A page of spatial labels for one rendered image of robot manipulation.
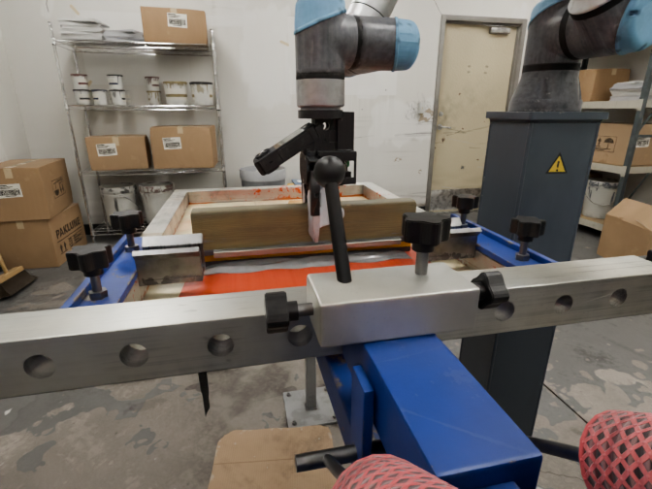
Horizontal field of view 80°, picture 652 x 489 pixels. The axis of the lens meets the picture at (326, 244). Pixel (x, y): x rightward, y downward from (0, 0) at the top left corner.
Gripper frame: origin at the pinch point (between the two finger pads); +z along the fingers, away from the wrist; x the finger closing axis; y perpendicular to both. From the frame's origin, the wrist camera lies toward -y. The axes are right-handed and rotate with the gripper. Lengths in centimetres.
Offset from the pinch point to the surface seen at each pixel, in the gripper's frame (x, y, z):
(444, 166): 366, 229, 45
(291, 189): 48.8, 3.4, 2.0
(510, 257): -17.8, 26.5, 0.4
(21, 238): 270, -180, 74
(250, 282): -8.0, -10.7, 5.0
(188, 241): -6.2, -19.2, -1.8
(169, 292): -8.9, -22.3, 4.9
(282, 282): -9.1, -5.9, 5.0
